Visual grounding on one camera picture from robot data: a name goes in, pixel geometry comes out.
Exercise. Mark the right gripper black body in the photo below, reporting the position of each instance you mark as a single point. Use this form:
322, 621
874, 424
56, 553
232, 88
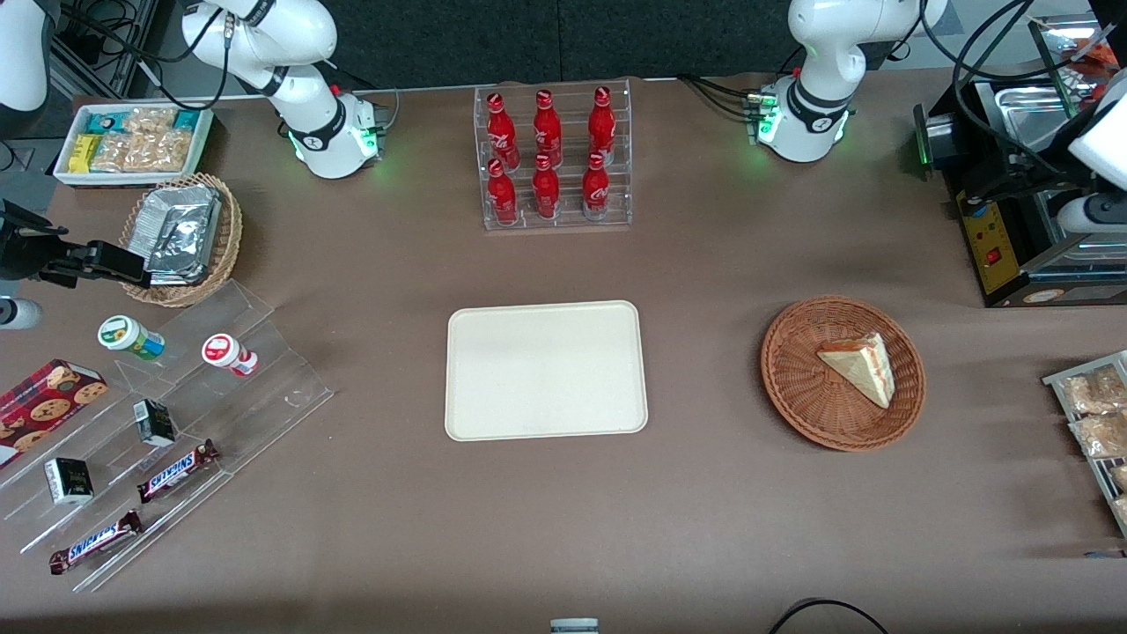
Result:
19, 251

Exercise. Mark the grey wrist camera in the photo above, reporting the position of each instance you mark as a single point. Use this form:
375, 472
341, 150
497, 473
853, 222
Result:
18, 313
1092, 216

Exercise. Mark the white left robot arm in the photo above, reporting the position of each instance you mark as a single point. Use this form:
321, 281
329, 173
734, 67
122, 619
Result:
814, 106

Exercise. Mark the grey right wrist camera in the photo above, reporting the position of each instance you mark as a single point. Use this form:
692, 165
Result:
18, 313

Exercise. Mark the cream plastic serving tray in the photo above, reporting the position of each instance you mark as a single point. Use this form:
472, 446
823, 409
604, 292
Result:
546, 370

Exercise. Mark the silver foil container stack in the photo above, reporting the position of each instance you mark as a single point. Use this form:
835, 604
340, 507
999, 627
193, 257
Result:
180, 233

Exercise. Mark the Snickers chocolate bar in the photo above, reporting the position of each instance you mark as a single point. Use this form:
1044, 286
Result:
176, 472
95, 541

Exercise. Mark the green lid white cup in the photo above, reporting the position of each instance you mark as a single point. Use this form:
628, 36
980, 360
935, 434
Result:
121, 333

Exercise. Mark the white rectangular snack bin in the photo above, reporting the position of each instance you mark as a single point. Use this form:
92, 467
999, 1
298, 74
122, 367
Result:
63, 176

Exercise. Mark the yellow snack packet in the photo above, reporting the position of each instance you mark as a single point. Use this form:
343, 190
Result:
84, 154

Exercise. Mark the red tartan cookie box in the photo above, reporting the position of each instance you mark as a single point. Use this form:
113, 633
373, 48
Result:
44, 405

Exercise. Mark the small grey white object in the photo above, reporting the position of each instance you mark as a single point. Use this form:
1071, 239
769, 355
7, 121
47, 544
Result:
574, 626

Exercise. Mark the brown round wicker basket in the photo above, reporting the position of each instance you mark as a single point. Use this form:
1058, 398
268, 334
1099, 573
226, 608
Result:
810, 387

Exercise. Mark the triangle sandwich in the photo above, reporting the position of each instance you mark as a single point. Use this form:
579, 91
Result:
863, 370

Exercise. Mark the clear acrylic step display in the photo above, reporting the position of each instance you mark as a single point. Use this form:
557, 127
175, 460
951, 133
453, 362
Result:
264, 396

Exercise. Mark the clear bag of nuts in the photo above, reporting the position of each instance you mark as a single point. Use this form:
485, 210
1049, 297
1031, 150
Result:
114, 154
163, 151
150, 120

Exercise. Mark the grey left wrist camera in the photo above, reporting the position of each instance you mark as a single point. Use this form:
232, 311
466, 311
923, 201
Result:
1092, 216

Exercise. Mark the red cola bottle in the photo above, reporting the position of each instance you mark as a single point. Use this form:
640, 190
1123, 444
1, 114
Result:
502, 132
548, 132
596, 192
502, 198
546, 194
602, 128

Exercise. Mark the small black carton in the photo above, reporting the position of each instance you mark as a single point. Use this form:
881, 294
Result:
154, 423
69, 481

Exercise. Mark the teal snack packet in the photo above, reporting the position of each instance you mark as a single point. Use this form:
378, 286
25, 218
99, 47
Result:
187, 120
106, 123

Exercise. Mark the red lid white cup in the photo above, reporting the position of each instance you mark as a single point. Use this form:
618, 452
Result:
218, 350

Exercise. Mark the clear bag of crackers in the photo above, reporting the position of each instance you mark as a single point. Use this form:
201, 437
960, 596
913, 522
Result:
1101, 436
1092, 392
1122, 509
1120, 477

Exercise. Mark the tan wicker basket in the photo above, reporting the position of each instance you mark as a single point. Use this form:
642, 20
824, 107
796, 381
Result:
231, 238

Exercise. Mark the black machine with yellow panel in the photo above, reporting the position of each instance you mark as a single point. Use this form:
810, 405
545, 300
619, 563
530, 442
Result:
990, 246

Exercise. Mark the clear acrylic bottle rack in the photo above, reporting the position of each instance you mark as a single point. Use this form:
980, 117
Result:
568, 224

